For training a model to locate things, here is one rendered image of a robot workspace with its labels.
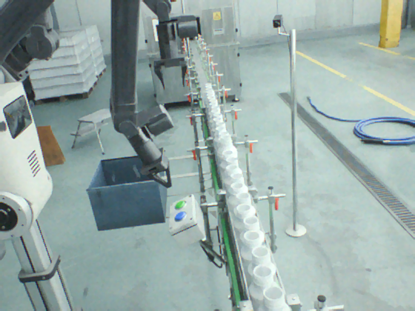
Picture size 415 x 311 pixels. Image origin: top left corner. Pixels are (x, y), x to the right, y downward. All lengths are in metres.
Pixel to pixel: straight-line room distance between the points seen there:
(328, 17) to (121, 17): 11.30
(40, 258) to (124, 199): 0.54
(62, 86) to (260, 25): 6.10
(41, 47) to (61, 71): 6.43
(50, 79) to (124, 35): 6.94
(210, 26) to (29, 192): 4.84
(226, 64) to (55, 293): 4.86
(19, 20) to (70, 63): 6.81
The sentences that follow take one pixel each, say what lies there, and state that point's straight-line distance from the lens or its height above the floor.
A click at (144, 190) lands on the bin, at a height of 0.91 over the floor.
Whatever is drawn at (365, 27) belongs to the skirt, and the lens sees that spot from 12.44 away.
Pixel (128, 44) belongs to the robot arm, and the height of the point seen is 1.59.
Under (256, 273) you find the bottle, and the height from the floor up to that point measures 1.15.
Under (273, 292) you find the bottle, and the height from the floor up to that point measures 1.15.
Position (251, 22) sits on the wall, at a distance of 11.40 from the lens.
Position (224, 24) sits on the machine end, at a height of 1.18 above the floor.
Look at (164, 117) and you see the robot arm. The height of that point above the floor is 1.39.
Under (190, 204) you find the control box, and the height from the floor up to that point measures 1.12.
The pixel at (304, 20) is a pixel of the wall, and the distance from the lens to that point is 11.77.
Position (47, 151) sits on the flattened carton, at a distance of 4.63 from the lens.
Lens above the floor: 1.68
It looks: 24 degrees down
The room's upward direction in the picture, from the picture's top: 7 degrees counter-clockwise
